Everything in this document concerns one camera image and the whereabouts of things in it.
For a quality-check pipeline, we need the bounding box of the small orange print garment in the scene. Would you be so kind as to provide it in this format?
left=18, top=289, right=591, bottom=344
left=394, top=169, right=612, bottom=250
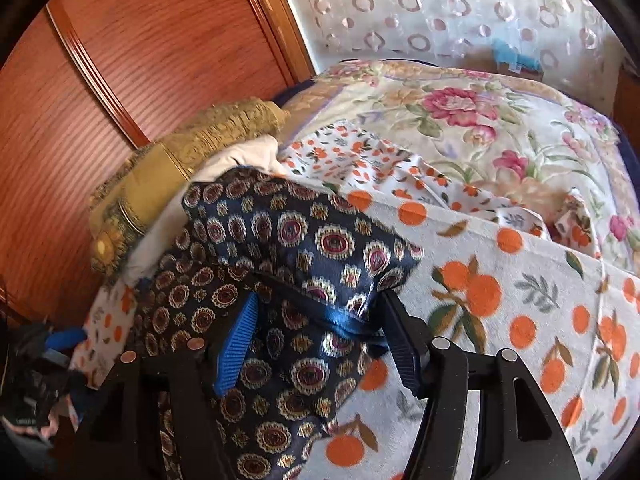
left=279, top=120, right=601, bottom=258

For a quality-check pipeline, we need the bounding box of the white circle patterned curtain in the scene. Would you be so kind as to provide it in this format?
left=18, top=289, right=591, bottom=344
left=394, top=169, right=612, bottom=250
left=288, top=0, right=625, bottom=114

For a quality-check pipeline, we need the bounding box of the olive green embroidered cushion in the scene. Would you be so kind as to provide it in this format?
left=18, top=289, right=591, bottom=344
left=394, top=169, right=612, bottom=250
left=89, top=98, right=288, bottom=283

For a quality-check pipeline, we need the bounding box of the navy medallion patterned garment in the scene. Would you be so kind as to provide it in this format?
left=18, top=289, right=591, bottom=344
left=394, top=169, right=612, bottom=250
left=127, top=167, right=423, bottom=479

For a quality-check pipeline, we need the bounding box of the dark clothes pile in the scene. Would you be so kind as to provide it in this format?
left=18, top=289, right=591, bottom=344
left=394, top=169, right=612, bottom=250
left=1, top=318, right=87, bottom=469

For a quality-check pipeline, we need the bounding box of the wooden sliding wardrobe door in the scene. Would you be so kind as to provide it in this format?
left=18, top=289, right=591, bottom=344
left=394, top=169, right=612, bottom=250
left=1, top=0, right=312, bottom=325

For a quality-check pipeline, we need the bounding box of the orange fruit print blanket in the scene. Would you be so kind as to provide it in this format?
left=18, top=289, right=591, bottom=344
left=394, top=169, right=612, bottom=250
left=72, top=190, right=639, bottom=479

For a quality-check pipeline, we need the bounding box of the floral pink bedspread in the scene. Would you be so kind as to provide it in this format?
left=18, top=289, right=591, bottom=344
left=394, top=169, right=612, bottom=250
left=280, top=60, right=639, bottom=272

